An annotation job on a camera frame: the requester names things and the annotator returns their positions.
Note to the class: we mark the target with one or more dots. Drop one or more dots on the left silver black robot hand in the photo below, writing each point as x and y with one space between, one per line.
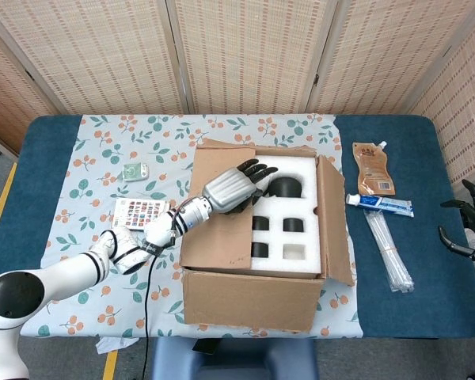
229 190

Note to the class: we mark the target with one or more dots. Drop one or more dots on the brown cardboard box red tape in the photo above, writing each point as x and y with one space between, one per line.
245 301

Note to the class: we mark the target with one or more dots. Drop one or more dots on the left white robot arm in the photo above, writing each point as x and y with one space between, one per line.
63 273

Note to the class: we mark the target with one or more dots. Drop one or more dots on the black tea cup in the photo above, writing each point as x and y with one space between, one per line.
260 250
293 225
260 224

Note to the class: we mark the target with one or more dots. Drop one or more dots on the black teapot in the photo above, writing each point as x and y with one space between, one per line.
287 188

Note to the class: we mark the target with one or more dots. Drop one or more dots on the white foam insert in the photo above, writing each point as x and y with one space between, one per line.
289 206

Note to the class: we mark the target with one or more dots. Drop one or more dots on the clear straws bundle in bag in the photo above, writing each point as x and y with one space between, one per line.
388 249

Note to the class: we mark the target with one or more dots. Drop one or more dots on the small green card pack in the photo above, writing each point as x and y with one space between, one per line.
134 172

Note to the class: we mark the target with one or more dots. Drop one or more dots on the blue plush table cover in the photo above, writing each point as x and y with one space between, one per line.
419 158

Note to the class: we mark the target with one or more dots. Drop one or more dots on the colourful picture card pack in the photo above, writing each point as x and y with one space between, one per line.
130 211

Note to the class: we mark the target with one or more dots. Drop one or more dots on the blue white toothpaste tube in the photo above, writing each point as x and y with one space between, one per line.
380 204

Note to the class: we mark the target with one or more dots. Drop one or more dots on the woven bamboo screen panel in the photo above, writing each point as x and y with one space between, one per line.
467 118
380 59
103 59
4 99
249 59

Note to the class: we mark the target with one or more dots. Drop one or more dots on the brown spout pouch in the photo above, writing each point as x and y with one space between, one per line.
374 168

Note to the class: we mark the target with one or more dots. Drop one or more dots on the floral print tablecloth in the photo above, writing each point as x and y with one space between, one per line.
83 158

